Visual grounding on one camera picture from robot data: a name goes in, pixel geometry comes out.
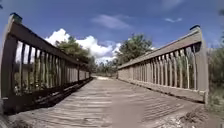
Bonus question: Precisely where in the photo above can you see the tall reed grass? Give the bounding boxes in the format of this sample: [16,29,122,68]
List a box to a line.
[206,46,224,114]

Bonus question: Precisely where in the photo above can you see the wooden bridge railing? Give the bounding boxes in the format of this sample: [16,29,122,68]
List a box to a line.
[116,24,210,104]
[0,12,94,116]

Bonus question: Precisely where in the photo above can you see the wooden plank bridge deck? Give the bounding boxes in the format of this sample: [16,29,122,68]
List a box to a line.
[6,75,209,128]

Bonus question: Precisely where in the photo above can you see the trees beyond bridge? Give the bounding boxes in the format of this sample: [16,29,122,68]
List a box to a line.
[54,32,154,78]

